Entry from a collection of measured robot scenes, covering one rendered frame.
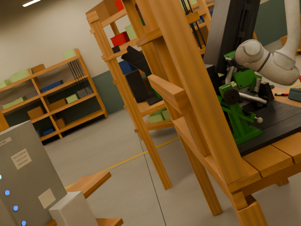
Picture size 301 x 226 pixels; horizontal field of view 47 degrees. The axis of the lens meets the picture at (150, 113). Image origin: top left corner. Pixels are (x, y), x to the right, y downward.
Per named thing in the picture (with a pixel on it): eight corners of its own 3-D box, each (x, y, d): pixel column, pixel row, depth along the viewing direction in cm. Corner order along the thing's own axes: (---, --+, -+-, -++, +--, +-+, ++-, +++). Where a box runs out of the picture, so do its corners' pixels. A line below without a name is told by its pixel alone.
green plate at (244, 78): (254, 83, 200) (239, 51, 202) (258, 80, 192) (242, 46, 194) (236, 91, 200) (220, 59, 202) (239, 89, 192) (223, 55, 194)
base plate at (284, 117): (242, 93, 263) (241, 90, 263) (328, 118, 155) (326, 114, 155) (191, 115, 263) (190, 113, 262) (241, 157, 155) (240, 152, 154)
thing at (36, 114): (108, 118, 1028) (75, 46, 988) (6, 162, 1018) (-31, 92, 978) (108, 115, 1082) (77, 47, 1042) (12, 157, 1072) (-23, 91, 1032)
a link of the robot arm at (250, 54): (229, 60, 163) (253, 75, 162) (236, 52, 147) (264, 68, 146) (240, 41, 163) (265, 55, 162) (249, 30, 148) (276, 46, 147)
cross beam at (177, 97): (157, 84, 267) (152, 73, 265) (193, 110, 139) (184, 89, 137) (151, 87, 267) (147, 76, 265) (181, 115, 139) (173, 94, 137)
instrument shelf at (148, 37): (170, 32, 242) (168, 27, 241) (200, 19, 153) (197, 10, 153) (137, 47, 241) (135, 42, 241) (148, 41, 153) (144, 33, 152)
